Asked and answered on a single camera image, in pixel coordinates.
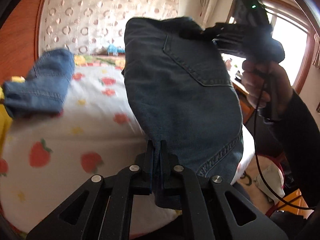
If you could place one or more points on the black sleeved right forearm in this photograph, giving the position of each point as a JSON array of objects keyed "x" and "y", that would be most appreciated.
[{"x": 298, "y": 134}]

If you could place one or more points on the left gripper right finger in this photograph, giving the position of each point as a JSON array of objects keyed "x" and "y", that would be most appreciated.
[{"x": 212, "y": 208}]

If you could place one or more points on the right hand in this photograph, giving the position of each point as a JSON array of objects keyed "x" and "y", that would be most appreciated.
[{"x": 253, "y": 83}]

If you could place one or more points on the dark blue denim jeans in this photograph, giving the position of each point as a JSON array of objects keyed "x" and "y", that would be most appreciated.
[{"x": 180, "y": 92}]

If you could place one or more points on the window with wooden frame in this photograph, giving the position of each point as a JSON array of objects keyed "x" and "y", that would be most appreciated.
[{"x": 292, "y": 28}]

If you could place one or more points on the blue item at headboard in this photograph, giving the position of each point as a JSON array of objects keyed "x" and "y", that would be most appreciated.
[{"x": 115, "y": 51}]

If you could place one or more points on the light blue denim jeans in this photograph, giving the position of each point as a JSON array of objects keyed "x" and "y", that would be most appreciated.
[{"x": 45, "y": 87}]

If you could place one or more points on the white strawberry print sheet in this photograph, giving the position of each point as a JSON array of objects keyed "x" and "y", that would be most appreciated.
[{"x": 45, "y": 159}]

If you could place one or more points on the yellow plush toy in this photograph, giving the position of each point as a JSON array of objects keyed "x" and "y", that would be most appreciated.
[{"x": 6, "y": 120}]

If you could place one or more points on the circle patterned lace curtain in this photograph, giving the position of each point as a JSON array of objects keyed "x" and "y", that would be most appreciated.
[{"x": 86, "y": 26}]

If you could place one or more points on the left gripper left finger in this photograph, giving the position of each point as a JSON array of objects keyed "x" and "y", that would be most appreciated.
[{"x": 100, "y": 208}]

